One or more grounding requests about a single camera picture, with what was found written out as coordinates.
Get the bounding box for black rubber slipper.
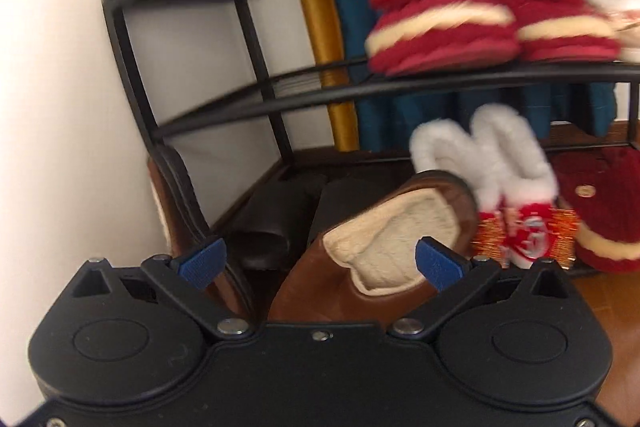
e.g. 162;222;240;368
225;179;328;272
306;177;416;248

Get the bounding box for blue curtain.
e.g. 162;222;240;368
326;0;620;154

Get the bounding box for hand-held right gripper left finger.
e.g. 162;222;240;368
72;238;257;344

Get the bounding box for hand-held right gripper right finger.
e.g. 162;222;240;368
389;236;571;343

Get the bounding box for gold curtain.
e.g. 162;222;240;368
295;0;362;154

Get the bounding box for red knitted cream-striped slipper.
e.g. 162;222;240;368
364;0;522;78
490;0;623;64

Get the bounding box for black metal shoe rack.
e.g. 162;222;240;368
100;0;640;260

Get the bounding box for dark red knitted slipper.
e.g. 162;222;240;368
550;146;640;276

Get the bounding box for white fur-trimmed shoe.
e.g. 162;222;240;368
564;0;640;64

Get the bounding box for brown leather fleece-lined slipper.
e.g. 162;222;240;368
146;144;253;324
267;169;482;324

